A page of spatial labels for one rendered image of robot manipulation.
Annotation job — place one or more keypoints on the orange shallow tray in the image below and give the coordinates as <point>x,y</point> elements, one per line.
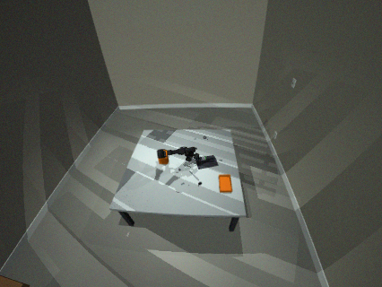
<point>225,183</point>

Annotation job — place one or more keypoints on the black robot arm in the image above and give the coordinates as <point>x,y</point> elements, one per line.
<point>182,150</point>

